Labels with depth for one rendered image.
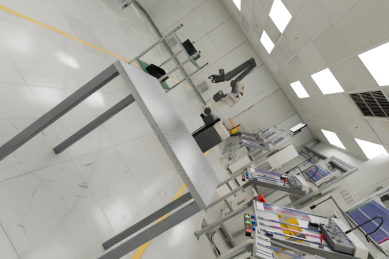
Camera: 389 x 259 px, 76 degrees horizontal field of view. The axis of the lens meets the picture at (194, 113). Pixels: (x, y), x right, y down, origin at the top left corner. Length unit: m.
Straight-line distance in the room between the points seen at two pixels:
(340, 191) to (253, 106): 7.46
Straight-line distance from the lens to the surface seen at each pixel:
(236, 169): 6.79
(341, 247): 2.31
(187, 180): 1.01
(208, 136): 3.43
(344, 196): 3.77
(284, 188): 3.55
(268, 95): 10.79
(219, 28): 11.23
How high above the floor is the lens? 1.10
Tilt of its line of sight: 9 degrees down
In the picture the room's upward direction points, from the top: 57 degrees clockwise
